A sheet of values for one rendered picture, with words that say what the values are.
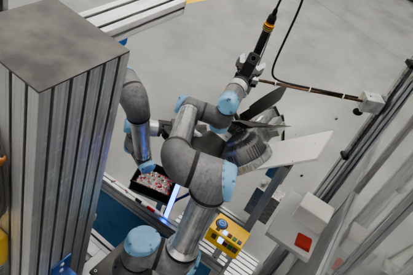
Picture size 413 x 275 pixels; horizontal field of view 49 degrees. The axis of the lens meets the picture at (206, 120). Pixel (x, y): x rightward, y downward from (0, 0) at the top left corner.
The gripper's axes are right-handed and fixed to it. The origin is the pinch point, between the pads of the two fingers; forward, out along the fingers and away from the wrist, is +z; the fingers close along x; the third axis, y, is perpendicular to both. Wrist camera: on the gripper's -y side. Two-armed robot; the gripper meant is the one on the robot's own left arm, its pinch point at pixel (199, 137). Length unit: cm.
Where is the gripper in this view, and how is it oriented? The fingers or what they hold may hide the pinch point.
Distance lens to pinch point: 211.5
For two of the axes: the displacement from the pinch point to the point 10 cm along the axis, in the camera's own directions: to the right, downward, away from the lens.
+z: 9.5, 1.5, 2.6
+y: -1.2, -6.1, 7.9
